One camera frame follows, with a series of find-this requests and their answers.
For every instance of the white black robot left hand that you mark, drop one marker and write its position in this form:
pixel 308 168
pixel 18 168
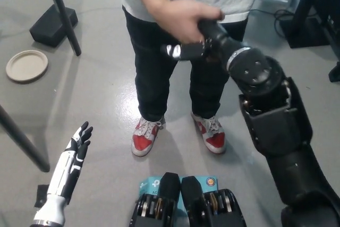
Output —
pixel 62 171

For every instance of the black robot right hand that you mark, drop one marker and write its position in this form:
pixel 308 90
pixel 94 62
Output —
pixel 217 43

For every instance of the person right hand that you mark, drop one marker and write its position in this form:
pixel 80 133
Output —
pixel 183 17

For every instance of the person grey shirt black trousers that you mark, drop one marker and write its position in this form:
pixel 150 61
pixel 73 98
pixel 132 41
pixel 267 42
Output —
pixel 154 83

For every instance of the black tape patch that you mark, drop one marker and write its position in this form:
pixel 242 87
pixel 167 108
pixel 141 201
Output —
pixel 41 196

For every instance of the black slanted table leg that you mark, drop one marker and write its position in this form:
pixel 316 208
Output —
pixel 24 140

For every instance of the red white right sneaker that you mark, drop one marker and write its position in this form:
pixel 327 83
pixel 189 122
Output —
pixel 143 140

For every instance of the red white sneaker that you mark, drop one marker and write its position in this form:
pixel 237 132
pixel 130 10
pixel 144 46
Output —
pixel 213 138
pixel 143 140

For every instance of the black equipment stand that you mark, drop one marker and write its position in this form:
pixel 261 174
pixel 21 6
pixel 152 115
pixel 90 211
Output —
pixel 305 30

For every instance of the red white left sneaker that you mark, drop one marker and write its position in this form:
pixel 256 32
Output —
pixel 213 138

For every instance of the beige paper plate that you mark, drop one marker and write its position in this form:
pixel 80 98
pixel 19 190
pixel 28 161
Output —
pixel 26 66

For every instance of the black round pole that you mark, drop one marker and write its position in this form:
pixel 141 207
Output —
pixel 62 9

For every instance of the black stand foot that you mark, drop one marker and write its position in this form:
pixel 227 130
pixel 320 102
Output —
pixel 335 74

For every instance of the black foam block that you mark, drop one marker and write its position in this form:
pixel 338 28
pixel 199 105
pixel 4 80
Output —
pixel 47 29

